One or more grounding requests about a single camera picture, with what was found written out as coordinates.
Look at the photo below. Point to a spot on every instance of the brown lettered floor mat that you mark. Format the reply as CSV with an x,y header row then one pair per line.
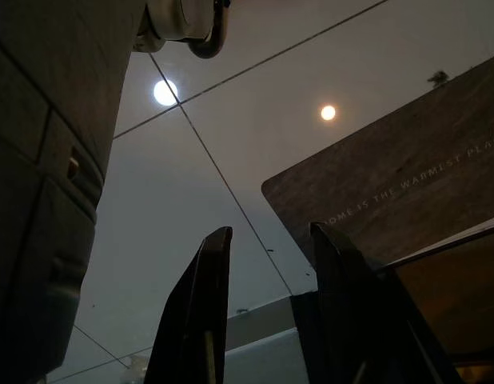
x,y
391,160

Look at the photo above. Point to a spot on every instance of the white cylinder with metal loop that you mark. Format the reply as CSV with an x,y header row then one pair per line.
x,y
171,20

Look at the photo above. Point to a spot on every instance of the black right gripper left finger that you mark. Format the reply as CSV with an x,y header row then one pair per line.
x,y
195,320

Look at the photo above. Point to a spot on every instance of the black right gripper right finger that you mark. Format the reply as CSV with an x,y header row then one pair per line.
x,y
359,320

